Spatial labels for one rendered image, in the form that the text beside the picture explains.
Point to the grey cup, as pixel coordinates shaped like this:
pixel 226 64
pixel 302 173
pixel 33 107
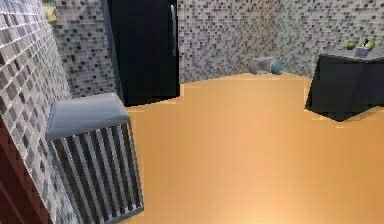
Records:
pixel 361 51

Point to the black fridge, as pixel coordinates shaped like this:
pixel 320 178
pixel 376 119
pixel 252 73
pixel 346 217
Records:
pixel 143 50

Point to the blue ball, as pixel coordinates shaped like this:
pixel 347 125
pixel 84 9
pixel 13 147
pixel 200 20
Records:
pixel 276 69

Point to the grey slatted bin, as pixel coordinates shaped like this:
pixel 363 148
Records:
pixel 93 150

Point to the black counter cabinet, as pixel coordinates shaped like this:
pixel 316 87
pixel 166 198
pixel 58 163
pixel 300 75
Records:
pixel 346 86

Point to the green apple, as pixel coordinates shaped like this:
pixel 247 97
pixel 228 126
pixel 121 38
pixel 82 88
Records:
pixel 350 46

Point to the dark red door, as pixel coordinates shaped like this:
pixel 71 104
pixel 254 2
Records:
pixel 16 190

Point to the framed wall picture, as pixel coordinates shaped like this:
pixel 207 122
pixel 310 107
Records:
pixel 50 12

